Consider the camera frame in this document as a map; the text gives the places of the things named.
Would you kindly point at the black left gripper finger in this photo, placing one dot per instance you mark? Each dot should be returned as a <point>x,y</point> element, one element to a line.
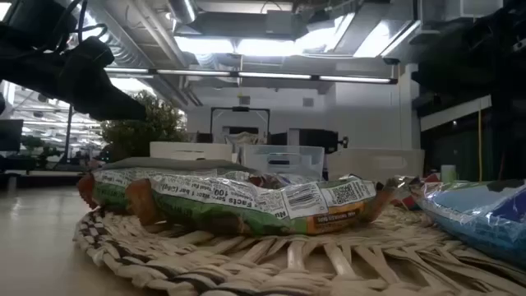
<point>123,109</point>

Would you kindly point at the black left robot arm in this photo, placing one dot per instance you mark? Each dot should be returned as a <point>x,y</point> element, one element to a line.
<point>29,61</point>

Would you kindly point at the red granola bar wrapper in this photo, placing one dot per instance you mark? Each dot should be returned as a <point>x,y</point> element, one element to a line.
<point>267,181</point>
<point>415,193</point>

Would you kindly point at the blue granola bar wrapper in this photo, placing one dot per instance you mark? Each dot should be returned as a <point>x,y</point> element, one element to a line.
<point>481,218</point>

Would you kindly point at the large green potted plant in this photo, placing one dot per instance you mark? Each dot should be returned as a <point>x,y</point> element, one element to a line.
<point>144,131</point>

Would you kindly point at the black metal stand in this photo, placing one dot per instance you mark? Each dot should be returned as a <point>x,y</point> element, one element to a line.
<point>68,135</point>

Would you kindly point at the small green plant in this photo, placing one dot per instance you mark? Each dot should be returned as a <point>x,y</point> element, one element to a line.
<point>39,150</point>

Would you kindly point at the dark computer monitor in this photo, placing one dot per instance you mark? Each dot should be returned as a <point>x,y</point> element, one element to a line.
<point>10,135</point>

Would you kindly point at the green orange snack bag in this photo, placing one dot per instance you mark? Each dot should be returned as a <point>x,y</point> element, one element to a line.
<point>246,205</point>

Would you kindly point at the clear plastic bin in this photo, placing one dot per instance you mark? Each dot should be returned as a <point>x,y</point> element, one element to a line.
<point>283,160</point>

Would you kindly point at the black machine with knob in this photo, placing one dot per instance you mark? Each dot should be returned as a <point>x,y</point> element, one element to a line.
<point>314,140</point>

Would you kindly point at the woven straw placemat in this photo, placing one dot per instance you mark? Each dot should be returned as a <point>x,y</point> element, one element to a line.
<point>287,263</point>

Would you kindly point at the pale green cup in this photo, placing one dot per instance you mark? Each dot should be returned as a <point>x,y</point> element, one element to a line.
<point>448,173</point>

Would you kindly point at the black rectangular frame stand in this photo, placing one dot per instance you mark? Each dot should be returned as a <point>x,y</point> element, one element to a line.
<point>240,109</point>

